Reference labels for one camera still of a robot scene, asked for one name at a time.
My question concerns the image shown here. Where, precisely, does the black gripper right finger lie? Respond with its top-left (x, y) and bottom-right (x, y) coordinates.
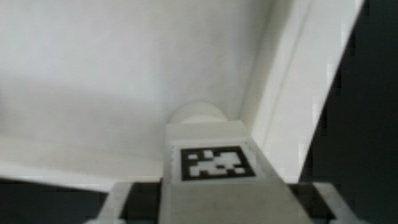
top-left (289, 182), bottom-right (370, 224)

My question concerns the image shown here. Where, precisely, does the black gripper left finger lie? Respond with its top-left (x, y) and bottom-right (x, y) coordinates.
top-left (86, 182), bottom-right (162, 224)

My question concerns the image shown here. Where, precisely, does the white table leg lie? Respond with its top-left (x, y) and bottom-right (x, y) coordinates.
top-left (159, 102), bottom-right (312, 224)

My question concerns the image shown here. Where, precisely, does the white square tabletop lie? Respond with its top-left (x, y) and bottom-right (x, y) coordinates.
top-left (0, 0), bottom-right (365, 191)

